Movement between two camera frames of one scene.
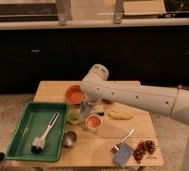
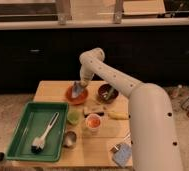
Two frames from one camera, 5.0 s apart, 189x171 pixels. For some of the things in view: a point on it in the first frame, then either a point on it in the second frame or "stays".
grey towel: (86, 108) to (76, 89)
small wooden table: (100, 135) stays
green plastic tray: (35, 119) stays
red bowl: (75, 94) stays
